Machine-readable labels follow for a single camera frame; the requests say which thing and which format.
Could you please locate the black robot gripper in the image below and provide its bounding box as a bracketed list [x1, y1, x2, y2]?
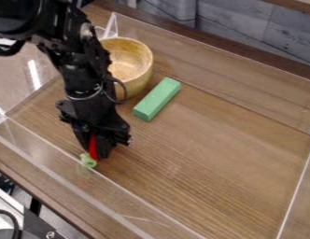
[54, 77, 133, 161]

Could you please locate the red plush fruit green leaf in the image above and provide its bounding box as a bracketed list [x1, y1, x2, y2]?
[80, 134, 101, 169]

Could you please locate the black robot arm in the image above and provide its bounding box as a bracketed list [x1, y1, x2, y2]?
[0, 0, 130, 160]

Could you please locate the green rectangular block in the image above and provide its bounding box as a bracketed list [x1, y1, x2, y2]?
[133, 77, 182, 121]

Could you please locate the wooden bowl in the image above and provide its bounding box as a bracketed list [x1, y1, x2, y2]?
[101, 36, 154, 100]

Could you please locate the clear acrylic tray enclosure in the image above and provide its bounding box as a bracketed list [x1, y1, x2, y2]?
[0, 17, 310, 239]

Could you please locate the black bracket with bolt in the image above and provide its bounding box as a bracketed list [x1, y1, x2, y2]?
[21, 209, 68, 239]

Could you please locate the black cable bottom left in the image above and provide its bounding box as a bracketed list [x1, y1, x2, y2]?
[0, 208, 24, 239]

